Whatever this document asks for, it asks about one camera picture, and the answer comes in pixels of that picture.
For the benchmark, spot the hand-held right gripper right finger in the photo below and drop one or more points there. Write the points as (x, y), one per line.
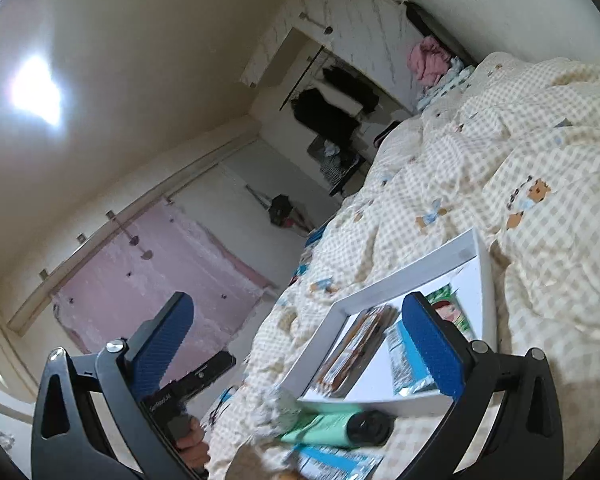
(432, 345)

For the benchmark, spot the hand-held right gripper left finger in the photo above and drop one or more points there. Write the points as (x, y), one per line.
(162, 345)

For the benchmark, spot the blue snack packet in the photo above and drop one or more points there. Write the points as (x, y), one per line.
(405, 365)
(330, 462)

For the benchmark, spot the green snack packet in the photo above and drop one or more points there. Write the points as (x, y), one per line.
(450, 310)

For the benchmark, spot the white cardboard box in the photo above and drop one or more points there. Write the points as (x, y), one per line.
(375, 375)

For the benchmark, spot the orange snack bar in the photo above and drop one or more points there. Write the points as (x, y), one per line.
(350, 355)

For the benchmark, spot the floral fabric scrunchie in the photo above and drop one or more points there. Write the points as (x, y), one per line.
(282, 407)

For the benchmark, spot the green tube with black cap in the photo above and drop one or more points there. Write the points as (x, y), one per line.
(325, 427)

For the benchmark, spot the person's left hand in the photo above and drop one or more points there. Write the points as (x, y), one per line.
(195, 452)

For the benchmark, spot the pink lace curtain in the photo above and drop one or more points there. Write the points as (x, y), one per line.
(155, 270)

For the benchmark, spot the blue striped flat pack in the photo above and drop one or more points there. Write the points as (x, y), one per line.
(315, 236)

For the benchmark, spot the black hanging bag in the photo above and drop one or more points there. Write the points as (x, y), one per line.
(280, 210)

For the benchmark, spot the chair piled with clothes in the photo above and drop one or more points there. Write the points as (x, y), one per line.
(335, 165)

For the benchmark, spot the black hanging garment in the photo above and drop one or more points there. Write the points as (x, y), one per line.
(355, 87)
(325, 115)

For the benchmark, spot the light patterned pillow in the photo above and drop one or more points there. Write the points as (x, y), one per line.
(445, 85)

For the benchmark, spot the ceiling light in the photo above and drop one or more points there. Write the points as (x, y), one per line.
(35, 90)

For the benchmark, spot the pink crumpled cloth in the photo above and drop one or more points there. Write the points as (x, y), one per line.
(427, 57)

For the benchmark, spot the black clothes rack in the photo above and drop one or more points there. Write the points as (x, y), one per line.
(305, 65)

